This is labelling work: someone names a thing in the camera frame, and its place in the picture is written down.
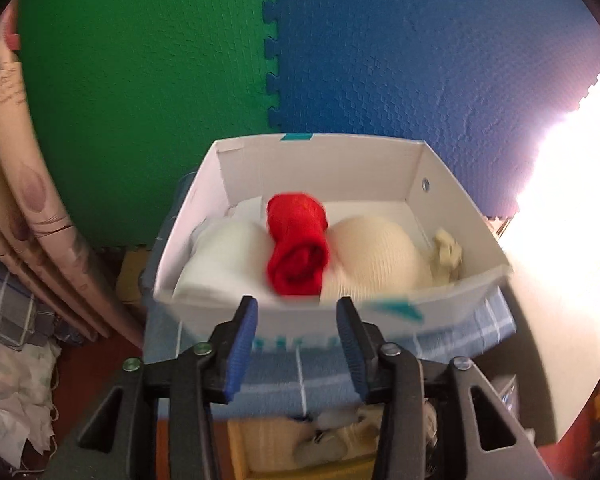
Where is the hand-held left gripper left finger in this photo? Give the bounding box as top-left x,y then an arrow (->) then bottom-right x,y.
50,295 -> 259,480

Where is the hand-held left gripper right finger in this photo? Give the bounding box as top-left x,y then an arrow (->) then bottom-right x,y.
335,296 -> 553,480

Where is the cream bra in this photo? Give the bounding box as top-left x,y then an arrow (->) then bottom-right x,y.
322,217 -> 463,303

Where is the wooden drawer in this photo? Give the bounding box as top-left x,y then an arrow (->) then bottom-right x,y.
225,410 -> 441,480

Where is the red underwear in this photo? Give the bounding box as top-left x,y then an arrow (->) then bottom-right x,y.
266,191 -> 331,298

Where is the white shoe box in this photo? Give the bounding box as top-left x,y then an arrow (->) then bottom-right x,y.
152,132 -> 513,341

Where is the blue checked cloth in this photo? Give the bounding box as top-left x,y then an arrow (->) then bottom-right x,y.
142,170 -> 518,421

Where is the white floral sheet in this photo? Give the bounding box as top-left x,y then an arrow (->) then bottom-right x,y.
0,332 -> 61,471

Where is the grey plaid bedding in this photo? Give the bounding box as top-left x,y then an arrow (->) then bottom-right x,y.
0,245 -> 61,351

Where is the beige leaf print curtain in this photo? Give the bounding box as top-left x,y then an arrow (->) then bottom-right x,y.
0,0 -> 146,351

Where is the green foam mat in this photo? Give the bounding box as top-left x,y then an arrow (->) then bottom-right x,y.
17,0 -> 281,251

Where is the blue foam mat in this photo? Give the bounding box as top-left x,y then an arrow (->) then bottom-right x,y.
260,0 -> 600,221

